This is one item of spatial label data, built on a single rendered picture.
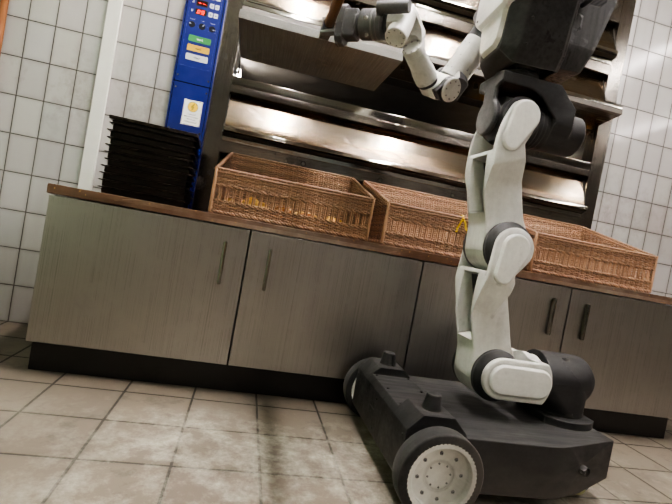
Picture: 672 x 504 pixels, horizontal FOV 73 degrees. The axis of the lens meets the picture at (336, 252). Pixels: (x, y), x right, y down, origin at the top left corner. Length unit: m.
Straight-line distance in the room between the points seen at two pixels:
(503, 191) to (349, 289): 0.59
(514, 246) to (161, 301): 1.06
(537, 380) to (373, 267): 0.61
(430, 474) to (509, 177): 0.76
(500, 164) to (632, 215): 1.62
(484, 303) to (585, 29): 0.76
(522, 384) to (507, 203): 0.49
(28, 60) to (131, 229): 0.99
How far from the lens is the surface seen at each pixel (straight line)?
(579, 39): 1.45
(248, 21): 1.64
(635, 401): 2.23
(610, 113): 2.60
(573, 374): 1.49
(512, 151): 1.30
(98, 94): 2.17
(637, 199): 2.85
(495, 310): 1.31
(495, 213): 1.30
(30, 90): 2.27
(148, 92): 2.15
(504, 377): 1.33
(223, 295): 1.52
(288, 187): 1.56
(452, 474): 1.15
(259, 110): 2.12
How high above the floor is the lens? 0.57
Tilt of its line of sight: 2 degrees down
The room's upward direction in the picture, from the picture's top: 10 degrees clockwise
